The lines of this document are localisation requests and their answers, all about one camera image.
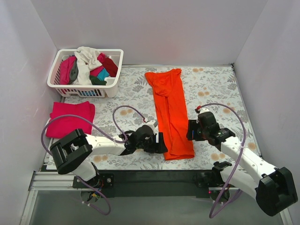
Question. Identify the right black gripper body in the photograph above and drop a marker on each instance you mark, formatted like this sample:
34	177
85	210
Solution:
192	130

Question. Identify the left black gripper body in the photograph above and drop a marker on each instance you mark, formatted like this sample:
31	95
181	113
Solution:
156	143

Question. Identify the orange t shirt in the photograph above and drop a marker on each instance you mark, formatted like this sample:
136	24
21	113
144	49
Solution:
171	113

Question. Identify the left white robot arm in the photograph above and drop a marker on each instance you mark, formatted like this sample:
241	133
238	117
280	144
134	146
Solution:
70	153

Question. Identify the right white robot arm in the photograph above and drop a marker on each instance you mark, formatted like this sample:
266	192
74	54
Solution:
273	188

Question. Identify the floral patterned table mat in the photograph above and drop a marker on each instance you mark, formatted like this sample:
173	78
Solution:
215	86

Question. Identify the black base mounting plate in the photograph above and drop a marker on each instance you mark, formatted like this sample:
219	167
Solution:
151	183

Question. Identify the dark green shirt in basket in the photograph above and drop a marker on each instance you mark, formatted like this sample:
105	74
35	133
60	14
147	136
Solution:
95	81

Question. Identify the teal shirt in basket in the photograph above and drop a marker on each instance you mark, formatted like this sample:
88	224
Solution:
103	74

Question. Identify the dark red shirt in basket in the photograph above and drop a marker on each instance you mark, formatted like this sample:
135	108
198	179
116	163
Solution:
110	66

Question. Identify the folded magenta t shirt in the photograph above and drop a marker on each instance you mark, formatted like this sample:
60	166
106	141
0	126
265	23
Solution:
62	127

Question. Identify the white plastic laundry basket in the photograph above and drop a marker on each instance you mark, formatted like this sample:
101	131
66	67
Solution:
89	91

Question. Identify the folded white shirt under magenta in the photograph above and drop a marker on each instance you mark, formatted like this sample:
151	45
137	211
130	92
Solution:
46	126

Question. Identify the grey shirt in basket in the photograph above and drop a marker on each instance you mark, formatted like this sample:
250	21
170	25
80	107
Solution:
73	73

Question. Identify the white shirt in basket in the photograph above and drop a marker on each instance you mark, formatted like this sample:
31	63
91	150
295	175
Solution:
87	60

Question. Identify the magenta shirt in basket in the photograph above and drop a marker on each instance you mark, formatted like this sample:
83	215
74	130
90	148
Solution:
65	68

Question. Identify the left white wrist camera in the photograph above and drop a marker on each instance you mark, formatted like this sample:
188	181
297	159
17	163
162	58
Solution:
153	124

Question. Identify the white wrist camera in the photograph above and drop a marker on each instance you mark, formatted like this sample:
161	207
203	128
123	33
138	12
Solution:
200	110
153	124

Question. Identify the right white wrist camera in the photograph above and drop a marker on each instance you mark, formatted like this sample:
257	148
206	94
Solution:
200	110

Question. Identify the aluminium frame rail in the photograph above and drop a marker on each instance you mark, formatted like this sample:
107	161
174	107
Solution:
52	180

